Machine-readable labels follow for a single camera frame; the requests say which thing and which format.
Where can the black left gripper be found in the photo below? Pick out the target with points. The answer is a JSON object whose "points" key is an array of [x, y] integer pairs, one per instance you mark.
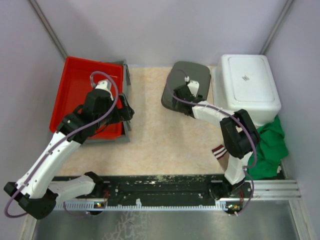
{"points": [[120, 115]]}

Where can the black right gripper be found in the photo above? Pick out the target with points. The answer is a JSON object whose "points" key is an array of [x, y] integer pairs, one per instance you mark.
{"points": [[179, 105]]}

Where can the grey-green plastic tub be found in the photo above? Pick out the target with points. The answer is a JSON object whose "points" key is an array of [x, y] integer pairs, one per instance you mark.
{"points": [[195, 71]]}

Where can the red plastic crate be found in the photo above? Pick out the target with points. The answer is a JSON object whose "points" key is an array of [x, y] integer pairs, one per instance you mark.
{"points": [[75, 84]]}

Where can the large white plastic container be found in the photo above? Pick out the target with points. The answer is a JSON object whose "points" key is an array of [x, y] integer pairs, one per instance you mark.
{"points": [[245, 81]]}

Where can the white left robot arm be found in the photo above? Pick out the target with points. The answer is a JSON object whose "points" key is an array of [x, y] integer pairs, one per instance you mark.
{"points": [[35, 192]]}

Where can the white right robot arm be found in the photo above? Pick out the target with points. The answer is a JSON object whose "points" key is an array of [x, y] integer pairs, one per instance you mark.
{"points": [[240, 136]]}

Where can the grey plastic crate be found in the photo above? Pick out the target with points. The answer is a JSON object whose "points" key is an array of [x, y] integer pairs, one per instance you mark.
{"points": [[126, 126]]}

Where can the brown striped sock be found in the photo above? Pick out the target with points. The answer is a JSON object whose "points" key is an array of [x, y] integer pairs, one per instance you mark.
{"points": [[219, 152]]}

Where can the green cloth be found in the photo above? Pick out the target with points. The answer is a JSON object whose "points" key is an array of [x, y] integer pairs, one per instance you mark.
{"points": [[270, 150]]}

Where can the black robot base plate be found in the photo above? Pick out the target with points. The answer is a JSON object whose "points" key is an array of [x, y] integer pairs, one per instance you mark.
{"points": [[204, 192]]}

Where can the aluminium rail frame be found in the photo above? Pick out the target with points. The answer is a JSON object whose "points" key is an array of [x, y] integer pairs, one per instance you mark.
{"points": [[276, 190]]}

